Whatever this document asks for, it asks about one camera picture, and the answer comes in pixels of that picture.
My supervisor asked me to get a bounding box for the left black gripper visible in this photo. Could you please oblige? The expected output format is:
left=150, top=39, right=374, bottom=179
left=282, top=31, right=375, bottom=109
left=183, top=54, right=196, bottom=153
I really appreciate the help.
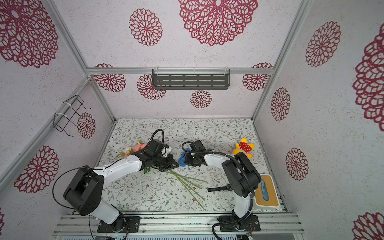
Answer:
left=153, top=153, right=180, bottom=173

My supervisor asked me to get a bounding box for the pink artificial flower bouquet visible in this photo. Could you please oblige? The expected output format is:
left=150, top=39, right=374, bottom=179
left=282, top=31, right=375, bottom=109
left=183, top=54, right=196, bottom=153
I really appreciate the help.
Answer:
left=117, top=140, right=207, bottom=210

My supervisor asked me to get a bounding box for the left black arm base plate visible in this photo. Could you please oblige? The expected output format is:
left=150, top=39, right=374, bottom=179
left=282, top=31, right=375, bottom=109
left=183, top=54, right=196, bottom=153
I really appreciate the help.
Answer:
left=97, top=216, right=141, bottom=233

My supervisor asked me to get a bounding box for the yellow plush toy red hat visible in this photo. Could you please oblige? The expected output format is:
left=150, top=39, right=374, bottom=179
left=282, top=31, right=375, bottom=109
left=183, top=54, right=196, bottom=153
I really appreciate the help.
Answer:
left=233, top=138, right=255, bottom=158

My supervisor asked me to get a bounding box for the right black corrugated cable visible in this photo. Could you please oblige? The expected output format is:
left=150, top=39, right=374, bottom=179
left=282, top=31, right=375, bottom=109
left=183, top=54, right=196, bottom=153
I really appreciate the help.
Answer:
left=181, top=140, right=256, bottom=240

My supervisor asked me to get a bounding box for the black wristwatch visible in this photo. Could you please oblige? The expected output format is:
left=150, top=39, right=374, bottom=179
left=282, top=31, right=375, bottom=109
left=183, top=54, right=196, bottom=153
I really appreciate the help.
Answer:
left=207, top=184, right=233, bottom=192

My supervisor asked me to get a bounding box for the wooden lid tissue box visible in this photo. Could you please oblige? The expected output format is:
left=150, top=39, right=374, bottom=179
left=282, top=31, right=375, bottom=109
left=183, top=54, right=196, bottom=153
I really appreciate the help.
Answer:
left=254, top=174, right=280, bottom=210

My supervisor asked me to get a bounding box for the grey wall shelf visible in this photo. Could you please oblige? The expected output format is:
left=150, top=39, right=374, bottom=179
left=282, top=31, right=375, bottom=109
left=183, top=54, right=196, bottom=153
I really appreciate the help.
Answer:
left=152, top=69, right=231, bottom=90

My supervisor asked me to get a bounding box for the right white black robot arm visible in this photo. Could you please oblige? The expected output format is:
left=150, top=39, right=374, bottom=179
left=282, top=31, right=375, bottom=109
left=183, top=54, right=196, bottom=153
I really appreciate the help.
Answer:
left=182, top=141, right=262, bottom=219

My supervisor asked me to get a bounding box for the blue tape dispenser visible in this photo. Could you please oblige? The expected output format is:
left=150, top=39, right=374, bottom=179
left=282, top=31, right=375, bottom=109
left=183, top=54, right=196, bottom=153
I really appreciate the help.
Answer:
left=178, top=152, right=191, bottom=167

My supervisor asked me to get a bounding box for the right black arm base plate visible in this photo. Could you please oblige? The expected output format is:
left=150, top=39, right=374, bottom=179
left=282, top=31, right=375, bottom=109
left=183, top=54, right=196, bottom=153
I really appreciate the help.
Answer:
left=217, top=214, right=261, bottom=232

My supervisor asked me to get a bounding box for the black wire wall rack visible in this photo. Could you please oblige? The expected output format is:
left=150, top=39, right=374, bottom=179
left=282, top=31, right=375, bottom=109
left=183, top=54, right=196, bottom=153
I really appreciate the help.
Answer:
left=53, top=95, right=91, bottom=137

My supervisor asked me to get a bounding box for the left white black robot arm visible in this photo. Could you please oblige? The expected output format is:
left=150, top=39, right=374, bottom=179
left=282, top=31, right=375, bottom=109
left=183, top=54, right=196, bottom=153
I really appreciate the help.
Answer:
left=63, top=140, right=180, bottom=231

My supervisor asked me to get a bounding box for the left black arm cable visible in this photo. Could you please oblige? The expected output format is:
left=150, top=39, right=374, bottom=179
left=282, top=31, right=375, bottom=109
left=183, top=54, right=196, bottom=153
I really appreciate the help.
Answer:
left=52, top=128, right=166, bottom=240

